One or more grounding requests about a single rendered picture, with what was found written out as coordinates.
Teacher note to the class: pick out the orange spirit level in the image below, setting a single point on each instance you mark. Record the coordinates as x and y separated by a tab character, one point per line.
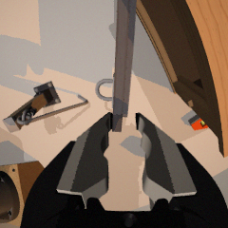
197	123

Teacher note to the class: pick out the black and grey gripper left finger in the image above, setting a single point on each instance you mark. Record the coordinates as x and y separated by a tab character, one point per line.
78	172

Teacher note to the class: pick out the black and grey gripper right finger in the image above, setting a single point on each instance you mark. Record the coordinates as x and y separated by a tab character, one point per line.
172	172

